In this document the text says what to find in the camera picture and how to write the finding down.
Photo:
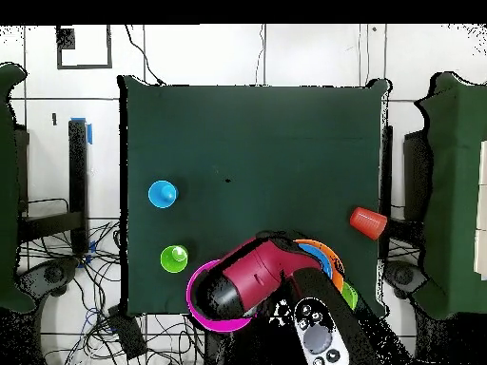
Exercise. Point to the light blue cup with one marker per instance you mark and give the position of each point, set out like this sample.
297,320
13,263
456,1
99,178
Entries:
159,194

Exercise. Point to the light blue bowl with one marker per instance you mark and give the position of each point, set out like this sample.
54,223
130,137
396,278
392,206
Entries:
319,256

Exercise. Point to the large orange bowl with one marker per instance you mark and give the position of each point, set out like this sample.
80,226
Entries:
336,266

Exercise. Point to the red-orange cup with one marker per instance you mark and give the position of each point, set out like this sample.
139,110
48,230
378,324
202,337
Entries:
367,222

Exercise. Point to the large pink bowl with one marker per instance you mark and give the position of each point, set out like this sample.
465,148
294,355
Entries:
228,326

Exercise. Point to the small green bowl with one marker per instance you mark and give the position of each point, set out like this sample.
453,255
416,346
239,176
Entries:
350,296

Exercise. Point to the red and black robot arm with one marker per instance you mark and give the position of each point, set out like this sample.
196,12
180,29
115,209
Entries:
258,270

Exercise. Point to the dark green tablecloth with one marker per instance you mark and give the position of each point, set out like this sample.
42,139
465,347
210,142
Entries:
243,114

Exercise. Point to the green cup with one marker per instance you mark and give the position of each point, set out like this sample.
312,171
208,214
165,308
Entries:
171,260

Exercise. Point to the black upright bar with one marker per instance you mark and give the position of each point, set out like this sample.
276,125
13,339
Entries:
387,171

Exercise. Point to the black power strip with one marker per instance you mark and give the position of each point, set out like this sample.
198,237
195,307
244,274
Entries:
127,334

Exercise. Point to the black stand base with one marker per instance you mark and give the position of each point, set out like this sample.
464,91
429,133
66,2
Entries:
55,273
405,275

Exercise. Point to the green covered side table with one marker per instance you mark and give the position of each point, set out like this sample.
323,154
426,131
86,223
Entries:
456,190
7,190

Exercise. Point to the white boxes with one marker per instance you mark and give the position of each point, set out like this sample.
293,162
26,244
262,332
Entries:
482,228

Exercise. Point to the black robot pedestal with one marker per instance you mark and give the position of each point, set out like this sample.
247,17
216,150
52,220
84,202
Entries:
213,349

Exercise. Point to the black L-shaped frame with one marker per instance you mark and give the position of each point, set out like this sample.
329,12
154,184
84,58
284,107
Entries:
78,171

